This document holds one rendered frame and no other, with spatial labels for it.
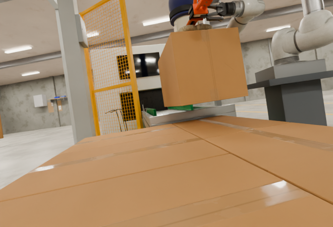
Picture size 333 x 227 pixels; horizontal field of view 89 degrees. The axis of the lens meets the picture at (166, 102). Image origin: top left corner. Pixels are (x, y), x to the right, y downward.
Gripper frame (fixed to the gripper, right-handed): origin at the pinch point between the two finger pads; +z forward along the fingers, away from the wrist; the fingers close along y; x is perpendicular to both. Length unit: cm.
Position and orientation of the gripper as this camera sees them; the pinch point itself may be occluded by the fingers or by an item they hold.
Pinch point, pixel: (198, 11)
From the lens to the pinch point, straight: 113.6
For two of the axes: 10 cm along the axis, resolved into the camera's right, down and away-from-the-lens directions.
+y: 1.4, 9.9, 0.0
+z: -9.8, 1.4, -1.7
